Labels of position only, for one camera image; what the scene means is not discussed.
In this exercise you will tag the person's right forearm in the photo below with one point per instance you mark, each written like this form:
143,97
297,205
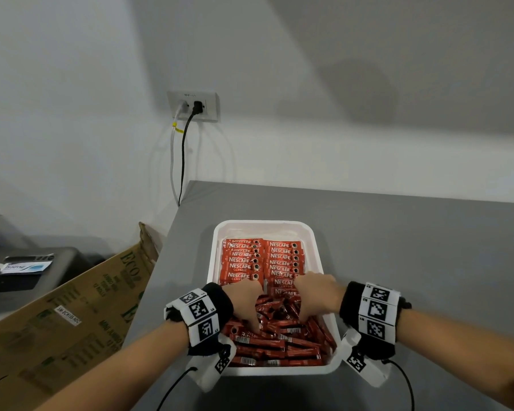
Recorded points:
462,351

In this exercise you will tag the dark grey printer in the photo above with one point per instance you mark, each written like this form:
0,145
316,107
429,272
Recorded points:
34,291

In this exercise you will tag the flat black device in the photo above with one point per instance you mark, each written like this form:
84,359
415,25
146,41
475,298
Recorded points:
30,257

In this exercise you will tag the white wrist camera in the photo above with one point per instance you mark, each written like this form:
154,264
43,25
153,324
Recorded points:
370,374
210,376

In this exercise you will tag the black power plug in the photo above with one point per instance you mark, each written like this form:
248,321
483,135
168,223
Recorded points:
197,107

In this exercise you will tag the person's right hand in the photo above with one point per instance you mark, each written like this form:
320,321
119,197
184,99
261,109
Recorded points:
321,295

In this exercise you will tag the white and blue packet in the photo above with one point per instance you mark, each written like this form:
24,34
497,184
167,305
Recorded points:
23,267

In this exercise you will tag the white plastic tray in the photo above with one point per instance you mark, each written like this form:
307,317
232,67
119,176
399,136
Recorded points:
261,230

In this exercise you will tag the person's left forearm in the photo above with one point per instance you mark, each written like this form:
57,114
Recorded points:
120,372

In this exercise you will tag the black left wristband with markers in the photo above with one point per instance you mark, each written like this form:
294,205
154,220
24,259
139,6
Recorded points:
216,303

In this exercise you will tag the brown cardboard box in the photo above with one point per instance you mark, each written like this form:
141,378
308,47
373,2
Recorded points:
47,338

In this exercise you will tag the grey wall socket plate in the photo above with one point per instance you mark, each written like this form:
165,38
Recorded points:
212,104

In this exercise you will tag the black right wristband with markers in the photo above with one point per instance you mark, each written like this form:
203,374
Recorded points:
349,303

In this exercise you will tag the black wristband with markers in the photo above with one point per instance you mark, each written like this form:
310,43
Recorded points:
349,303
216,303

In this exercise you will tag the person's left hand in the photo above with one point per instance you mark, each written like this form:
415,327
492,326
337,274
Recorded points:
244,299

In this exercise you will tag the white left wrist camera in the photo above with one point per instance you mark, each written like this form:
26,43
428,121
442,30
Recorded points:
210,376

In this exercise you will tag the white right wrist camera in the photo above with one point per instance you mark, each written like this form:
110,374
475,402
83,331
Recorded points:
370,374

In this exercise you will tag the pile of red coffee sachets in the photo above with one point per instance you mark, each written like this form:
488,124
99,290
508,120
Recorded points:
291,342

